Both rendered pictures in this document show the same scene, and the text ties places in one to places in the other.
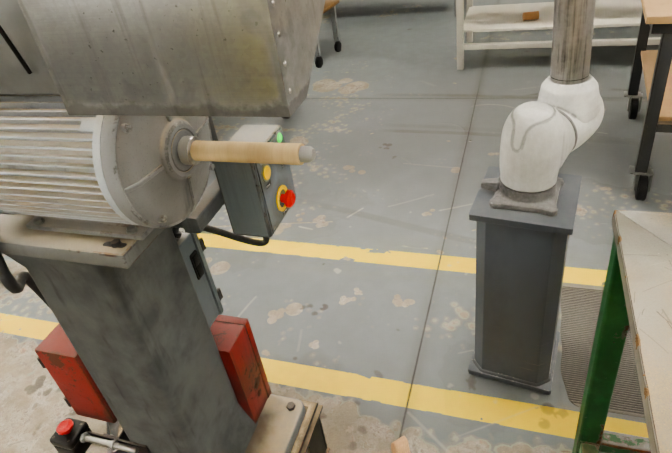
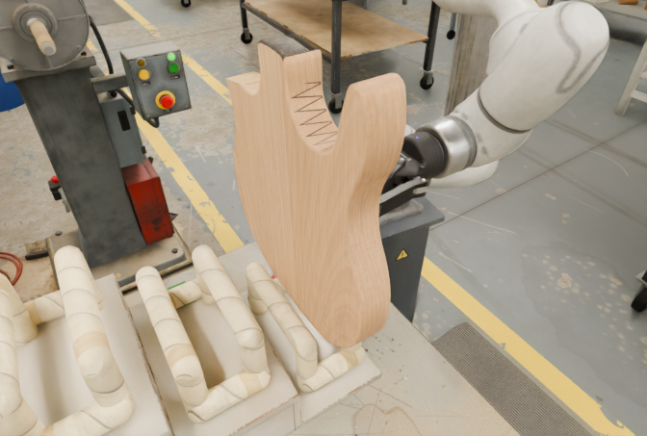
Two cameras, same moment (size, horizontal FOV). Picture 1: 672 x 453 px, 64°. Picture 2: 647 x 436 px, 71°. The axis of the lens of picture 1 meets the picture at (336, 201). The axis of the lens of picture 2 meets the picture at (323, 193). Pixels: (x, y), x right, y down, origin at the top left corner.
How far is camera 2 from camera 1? 1.05 m
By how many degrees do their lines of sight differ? 28
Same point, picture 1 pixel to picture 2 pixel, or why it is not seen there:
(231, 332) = (142, 177)
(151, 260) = (64, 95)
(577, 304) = (459, 341)
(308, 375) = not seen: hidden behind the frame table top
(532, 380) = not seen: hidden behind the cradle
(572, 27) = (456, 69)
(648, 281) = (228, 264)
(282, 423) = (161, 256)
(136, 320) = (39, 123)
